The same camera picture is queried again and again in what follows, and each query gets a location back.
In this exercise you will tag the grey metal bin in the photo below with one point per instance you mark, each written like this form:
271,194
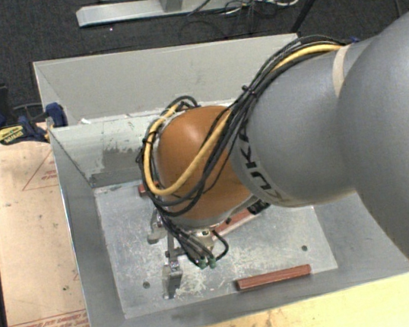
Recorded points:
133,247

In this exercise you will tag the brown cardboard board red print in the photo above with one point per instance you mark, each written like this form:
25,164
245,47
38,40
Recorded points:
30,232

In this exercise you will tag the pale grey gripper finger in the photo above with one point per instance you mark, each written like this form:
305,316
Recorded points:
157,226
172,279

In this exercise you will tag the red-brown flat block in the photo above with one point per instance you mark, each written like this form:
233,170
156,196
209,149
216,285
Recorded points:
143,190
273,277
236,221

